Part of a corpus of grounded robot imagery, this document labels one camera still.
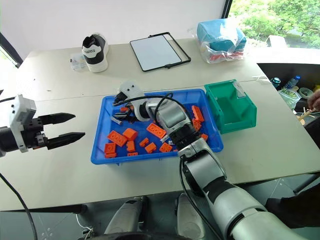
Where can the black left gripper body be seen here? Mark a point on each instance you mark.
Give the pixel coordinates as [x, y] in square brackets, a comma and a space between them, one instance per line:
[33, 135]

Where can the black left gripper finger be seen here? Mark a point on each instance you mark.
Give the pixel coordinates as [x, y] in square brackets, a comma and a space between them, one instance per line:
[66, 139]
[57, 117]

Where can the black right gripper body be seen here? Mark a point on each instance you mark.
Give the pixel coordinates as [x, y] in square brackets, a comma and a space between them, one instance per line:
[123, 96]

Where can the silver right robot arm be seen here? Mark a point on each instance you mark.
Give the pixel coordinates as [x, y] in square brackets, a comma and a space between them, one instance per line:
[215, 175]

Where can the blue plastic bin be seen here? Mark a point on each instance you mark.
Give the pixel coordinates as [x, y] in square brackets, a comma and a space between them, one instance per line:
[140, 158]

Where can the green plastic bin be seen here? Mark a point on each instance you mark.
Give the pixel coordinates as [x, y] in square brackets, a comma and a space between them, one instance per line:
[232, 125]

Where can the bystander hand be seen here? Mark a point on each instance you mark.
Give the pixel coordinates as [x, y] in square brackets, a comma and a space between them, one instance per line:
[315, 100]

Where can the small orange toy brick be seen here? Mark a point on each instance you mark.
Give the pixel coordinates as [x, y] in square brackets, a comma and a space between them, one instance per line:
[150, 147]
[123, 109]
[130, 146]
[204, 136]
[143, 142]

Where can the black battery silver end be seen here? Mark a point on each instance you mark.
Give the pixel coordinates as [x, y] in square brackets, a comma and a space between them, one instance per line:
[117, 121]

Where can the long orange toy brick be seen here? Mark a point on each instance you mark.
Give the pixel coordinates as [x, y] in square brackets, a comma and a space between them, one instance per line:
[197, 113]
[117, 137]
[156, 130]

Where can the black and white sneaker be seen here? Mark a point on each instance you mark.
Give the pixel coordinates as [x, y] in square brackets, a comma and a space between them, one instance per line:
[96, 53]

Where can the flat orange toy brick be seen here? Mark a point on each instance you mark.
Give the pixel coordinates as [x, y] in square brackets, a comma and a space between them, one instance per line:
[132, 154]

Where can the clear plastic parts box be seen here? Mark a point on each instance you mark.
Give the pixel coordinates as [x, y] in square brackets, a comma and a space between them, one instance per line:
[77, 63]

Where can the black framed small whiteboard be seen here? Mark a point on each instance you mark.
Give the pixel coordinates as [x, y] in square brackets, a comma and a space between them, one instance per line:
[155, 51]

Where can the silver robot left leg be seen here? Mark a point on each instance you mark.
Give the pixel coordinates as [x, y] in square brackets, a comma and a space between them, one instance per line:
[125, 217]

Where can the silver robot leg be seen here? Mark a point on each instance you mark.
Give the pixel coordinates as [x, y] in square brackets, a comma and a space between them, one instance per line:
[190, 217]
[125, 217]

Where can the blue soft pack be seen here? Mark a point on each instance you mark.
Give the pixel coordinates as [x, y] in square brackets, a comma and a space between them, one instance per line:
[217, 32]

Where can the white label card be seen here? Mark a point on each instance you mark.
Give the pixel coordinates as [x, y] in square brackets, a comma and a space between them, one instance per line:
[239, 90]

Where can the silver robot right leg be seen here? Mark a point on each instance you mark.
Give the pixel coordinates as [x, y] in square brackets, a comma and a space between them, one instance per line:
[190, 217]

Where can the black storage crate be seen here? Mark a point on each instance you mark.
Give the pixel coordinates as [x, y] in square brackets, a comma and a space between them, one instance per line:
[270, 70]

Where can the blue drink can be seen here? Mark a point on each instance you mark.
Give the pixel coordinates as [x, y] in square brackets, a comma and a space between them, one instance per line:
[275, 81]

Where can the crumpled clear plastic bag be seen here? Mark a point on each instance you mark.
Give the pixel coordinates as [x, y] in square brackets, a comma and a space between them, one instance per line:
[290, 97]

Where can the plastic bottle blue cap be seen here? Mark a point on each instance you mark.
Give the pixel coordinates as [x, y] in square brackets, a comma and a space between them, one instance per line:
[293, 81]

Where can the black table leg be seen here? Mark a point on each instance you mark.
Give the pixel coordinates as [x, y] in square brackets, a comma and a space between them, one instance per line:
[307, 183]

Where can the person in dark clothes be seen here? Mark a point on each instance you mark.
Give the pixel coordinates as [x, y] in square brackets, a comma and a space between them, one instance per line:
[298, 212]

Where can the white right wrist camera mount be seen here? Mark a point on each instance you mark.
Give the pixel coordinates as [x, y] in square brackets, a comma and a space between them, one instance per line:
[129, 88]

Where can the black table frame bar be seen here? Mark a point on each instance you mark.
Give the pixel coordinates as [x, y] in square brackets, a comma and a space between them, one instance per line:
[42, 209]

